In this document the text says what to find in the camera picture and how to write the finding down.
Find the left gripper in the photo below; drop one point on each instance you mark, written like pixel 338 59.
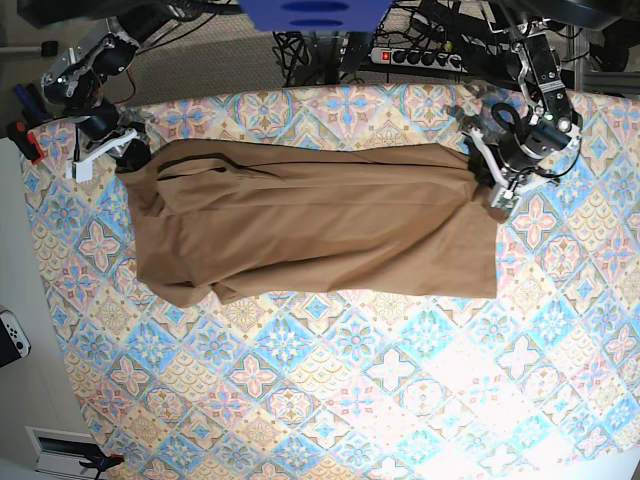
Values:
pixel 527 142

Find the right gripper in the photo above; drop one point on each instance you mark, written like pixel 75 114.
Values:
pixel 102 124

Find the brown t-shirt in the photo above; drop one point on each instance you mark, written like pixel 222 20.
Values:
pixel 241 219

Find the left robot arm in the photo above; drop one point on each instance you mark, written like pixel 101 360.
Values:
pixel 511 49

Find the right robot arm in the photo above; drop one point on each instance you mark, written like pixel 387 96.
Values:
pixel 75 82

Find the white power strip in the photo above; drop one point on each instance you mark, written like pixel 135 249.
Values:
pixel 414 58

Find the red black clamp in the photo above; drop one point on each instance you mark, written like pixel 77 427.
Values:
pixel 25 141

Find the patterned tablecloth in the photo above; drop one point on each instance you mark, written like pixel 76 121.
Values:
pixel 357 384

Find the handheld game console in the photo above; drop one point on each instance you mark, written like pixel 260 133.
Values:
pixel 14 344

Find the orange black clamp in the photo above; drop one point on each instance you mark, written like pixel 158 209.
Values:
pixel 98 461

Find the white box device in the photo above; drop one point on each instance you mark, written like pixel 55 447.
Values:
pixel 59 453

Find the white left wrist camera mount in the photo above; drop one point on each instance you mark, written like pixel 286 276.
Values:
pixel 509 188

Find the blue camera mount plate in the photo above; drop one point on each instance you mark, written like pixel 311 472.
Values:
pixel 315 15

